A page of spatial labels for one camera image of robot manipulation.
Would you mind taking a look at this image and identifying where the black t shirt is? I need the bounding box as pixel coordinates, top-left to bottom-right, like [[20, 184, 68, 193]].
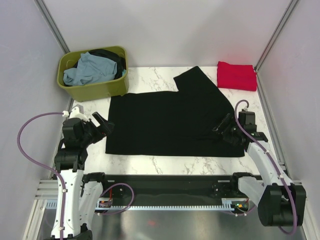
[[105, 66, 245, 158]]

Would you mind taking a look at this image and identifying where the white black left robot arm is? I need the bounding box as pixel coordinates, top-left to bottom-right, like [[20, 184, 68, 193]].
[[50, 112, 114, 240]]

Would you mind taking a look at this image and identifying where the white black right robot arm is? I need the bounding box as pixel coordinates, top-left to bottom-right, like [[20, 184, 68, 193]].
[[212, 110, 307, 227]]

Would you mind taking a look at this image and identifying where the folded red t shirt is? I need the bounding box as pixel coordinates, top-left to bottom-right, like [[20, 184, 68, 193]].
[[217, 61, 258, 92]]

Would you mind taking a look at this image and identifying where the olive green plastic bin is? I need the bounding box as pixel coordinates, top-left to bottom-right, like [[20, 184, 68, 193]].
[[57, 46, 129, 102]]

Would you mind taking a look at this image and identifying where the light blue t shirt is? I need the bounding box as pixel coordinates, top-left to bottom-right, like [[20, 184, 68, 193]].
[[63, 52, 118, 87]]

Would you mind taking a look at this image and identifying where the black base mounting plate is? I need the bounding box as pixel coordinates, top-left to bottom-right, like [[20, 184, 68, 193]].
[[99, 174, 261, 207]]

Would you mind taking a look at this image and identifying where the black garment in bin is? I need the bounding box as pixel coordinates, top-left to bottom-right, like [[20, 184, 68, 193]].
[[89, 48, 126, 79]]

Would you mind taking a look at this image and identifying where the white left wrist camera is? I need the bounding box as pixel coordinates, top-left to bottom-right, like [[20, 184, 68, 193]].
[[62, 104, 89, 122]]

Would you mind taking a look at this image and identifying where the right aluminium corner post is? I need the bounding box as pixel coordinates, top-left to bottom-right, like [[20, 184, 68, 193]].
[[252, 0, 301, 72]]

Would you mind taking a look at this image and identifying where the aluminium corner post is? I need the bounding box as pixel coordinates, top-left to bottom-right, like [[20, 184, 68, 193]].
[[252, 0, 301, 72], [34, 0, 70, 54]]

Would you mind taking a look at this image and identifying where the aluminium front rail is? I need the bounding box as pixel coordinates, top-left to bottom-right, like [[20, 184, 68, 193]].
[[35, 179, 58, 200]]

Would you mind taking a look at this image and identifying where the slotted cable duct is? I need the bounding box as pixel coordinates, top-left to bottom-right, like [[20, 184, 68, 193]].
[[95, 198, 252, 212]]

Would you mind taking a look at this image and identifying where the left aluminium corner post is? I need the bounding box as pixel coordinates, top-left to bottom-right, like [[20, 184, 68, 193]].
[[34, 0, 70, 54]]

